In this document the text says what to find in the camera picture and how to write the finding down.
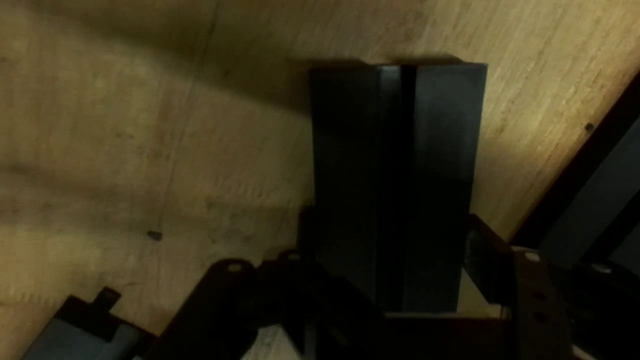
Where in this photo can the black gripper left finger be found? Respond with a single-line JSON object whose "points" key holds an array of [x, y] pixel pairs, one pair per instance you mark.
{"points": [[234, 301]]}

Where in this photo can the black rail block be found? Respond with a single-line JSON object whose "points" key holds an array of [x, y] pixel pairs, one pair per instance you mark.
{"points": [[395, 157], [593, 191]]}

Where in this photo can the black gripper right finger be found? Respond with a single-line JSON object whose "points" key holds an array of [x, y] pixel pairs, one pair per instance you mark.
{"points": [[554, 312]]}

